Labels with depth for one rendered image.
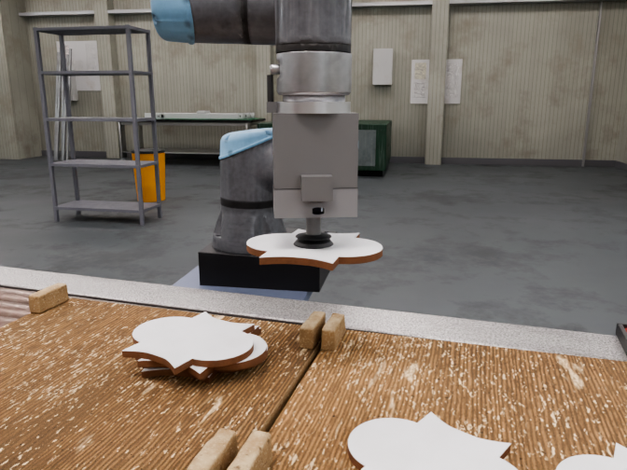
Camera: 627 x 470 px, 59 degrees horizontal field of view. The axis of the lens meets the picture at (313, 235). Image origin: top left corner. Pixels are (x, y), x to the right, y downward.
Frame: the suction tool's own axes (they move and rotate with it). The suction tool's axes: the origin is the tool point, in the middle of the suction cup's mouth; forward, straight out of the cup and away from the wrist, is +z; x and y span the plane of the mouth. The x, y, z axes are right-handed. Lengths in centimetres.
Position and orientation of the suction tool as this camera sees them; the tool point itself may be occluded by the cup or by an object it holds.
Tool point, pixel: (313, 255)
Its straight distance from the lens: 60.4
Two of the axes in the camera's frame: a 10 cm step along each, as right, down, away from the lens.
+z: 0.0, 9.7, 2.4
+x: -0.9, -2.4, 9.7
